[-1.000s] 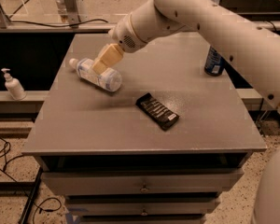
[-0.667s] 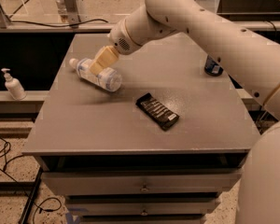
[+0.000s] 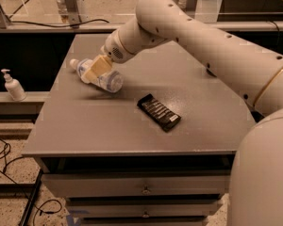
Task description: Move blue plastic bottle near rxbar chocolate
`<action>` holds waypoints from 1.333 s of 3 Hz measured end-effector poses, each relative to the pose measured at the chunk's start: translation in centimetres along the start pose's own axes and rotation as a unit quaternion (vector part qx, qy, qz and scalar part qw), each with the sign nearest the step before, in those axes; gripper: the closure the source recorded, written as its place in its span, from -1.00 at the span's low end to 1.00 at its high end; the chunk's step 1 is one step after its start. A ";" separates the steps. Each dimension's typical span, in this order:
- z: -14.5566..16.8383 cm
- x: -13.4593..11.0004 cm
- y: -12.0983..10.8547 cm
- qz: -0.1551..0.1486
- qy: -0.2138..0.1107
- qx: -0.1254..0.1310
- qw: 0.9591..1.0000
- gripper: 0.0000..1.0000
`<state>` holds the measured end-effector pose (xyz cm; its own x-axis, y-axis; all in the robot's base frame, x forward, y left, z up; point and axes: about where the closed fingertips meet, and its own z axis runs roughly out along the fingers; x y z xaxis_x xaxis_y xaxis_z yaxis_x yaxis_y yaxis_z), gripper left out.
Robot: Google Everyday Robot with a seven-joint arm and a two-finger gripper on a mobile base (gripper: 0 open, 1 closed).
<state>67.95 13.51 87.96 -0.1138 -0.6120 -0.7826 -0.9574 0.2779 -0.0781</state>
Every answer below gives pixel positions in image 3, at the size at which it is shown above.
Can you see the clear blue-label plastic bottle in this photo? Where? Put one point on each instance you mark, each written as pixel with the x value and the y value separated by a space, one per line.
pixel 111 81

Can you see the grey drawer cabinet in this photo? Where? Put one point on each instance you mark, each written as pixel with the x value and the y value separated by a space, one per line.
pixel 85 130

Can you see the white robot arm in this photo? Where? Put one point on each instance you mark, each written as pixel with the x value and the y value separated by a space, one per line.
pixel 253 72

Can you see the left metal bracket post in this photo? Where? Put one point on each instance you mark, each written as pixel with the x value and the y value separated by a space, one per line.
pixel 69 11

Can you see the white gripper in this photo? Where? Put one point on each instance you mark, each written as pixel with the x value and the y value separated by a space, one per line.
pixel 113 50

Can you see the blue soda can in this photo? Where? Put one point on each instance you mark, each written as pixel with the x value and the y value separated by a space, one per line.
pixel 209 72

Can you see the black rxbar chocolate bar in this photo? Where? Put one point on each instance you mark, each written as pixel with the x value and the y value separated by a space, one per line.
pixel 164 117

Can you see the top grey drawer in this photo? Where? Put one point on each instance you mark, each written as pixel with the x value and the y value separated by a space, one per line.
pixel 84 186

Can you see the middle grey drawer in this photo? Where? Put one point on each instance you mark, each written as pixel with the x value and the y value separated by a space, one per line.
pixel 143 209

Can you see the white pump dispenser bottle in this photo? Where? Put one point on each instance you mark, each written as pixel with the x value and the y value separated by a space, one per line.
pixel 13 86

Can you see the grey drawer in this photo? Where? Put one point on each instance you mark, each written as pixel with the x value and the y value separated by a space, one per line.
pixel 84 186
pixel 143 209

